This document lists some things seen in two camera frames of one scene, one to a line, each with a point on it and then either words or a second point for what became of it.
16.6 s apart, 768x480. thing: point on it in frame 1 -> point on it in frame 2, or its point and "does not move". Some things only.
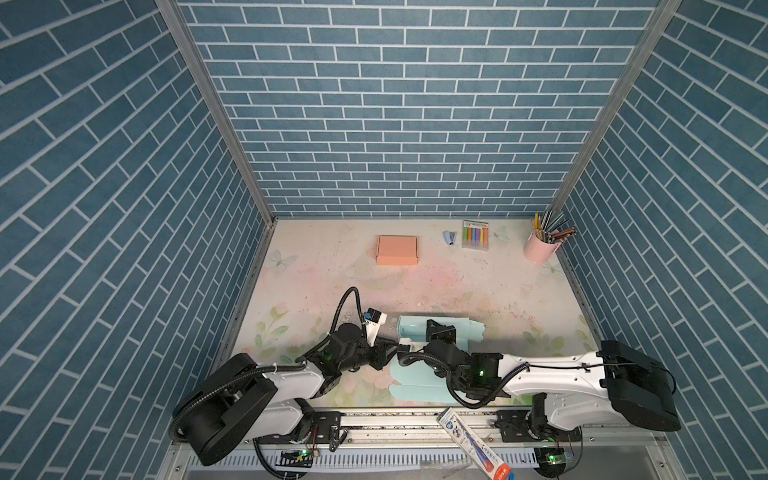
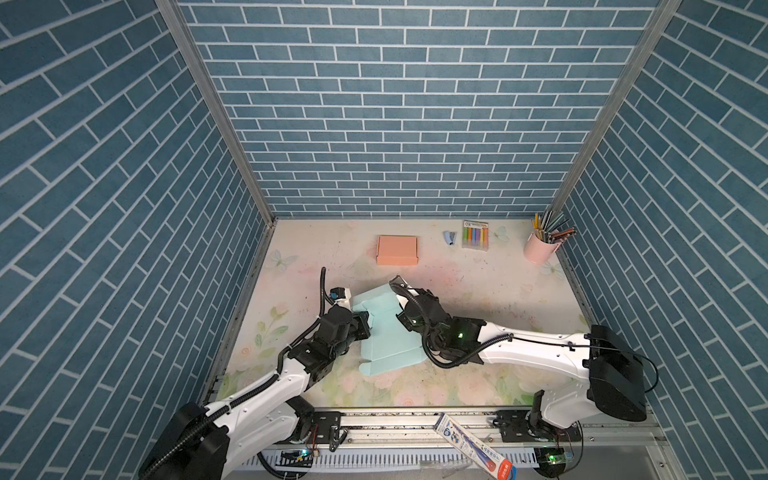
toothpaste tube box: x=474 y=447 does not move
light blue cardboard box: x=418 y=380 -> x=389 y=346
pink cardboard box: x=397 y=250 does not move
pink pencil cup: x=539 y=252 does not move
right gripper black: x=436 y=333 -> x=403 y=316
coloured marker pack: x=475 y=235 does not move
